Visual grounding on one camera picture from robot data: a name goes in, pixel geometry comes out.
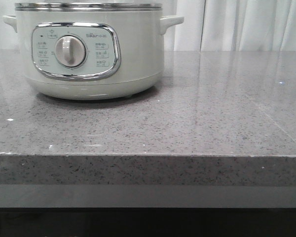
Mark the glass pot lid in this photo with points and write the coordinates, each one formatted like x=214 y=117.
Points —
x=86 y=6

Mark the pale green electric cooking pot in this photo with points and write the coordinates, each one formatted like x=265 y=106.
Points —
x=91 y=55

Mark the white curtain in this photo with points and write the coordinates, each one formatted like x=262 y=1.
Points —
x=232 y=25

